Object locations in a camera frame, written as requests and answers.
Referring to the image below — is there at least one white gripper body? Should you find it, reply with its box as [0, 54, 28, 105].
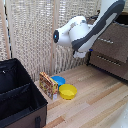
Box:
[72, 49, 89, 60]

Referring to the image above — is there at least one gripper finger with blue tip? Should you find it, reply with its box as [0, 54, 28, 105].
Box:
[87, 48, 94, 53]

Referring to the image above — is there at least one long silver drawer handle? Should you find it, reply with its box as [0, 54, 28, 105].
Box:
[97, 36, 115, 45]

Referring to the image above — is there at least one brown drawer with long handle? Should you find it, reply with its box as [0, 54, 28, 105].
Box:
[87, 20, 128, 65]

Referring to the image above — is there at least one blue bowl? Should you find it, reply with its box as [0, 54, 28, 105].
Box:
[50, 75, 67, 89]

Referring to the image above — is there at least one yellow bowl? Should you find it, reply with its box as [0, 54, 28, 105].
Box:
[58, 83, 79, 101]

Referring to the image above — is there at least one colourful snack box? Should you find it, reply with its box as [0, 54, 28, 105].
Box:
[38, 71, 60, 101]

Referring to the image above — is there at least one bamboo screen with wooden posts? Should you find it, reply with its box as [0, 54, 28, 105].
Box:
[0, 0, 128, 83]

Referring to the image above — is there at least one black fabric storage box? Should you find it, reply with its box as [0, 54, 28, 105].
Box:
[0, 58, 49, 128]

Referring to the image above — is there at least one short silver drawer handle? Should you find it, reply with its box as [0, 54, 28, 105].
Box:
[96, 55, 122, 67]

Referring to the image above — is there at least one brown drawer with short handle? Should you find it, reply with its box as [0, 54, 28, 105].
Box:
[88, 49, 128, 81]

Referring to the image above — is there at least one dark drawer cabinet frame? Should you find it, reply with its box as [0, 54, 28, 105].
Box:
[86, 9, 128, 83]

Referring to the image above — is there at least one black strap loop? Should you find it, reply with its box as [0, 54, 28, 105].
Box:
[34, 115, 42, 128]

